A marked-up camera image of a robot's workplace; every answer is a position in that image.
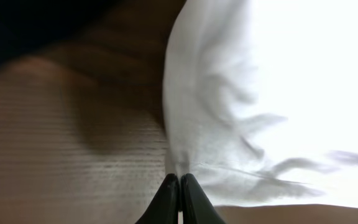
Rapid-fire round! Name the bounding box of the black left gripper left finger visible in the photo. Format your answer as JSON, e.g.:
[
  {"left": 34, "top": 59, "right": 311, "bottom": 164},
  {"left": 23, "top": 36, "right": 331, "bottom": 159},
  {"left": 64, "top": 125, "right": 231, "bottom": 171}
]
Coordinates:
[{"left": 135, "top": 174, "right": 180, "bottom": 224}]

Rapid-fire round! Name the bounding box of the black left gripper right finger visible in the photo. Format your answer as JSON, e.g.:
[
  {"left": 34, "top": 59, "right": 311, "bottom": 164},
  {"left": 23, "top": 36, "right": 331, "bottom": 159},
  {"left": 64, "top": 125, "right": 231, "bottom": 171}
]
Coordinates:
[{"left": 180, "top": 174, "right": 226, "bottom": 224}]

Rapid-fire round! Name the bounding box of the white t-shirt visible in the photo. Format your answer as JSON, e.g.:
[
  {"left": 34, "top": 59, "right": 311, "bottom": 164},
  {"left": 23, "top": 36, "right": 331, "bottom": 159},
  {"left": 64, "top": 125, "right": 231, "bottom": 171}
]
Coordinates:
[{"left": 163, "top": 0, "right": 358, "bottom": 208}]

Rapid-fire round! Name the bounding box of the black t-shirt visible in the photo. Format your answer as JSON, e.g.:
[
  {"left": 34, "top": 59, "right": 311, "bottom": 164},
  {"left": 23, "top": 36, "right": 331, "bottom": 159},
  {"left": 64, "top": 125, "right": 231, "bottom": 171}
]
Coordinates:
[{"left": 0, "top": 0, "right": 117, "bottom": 65}]

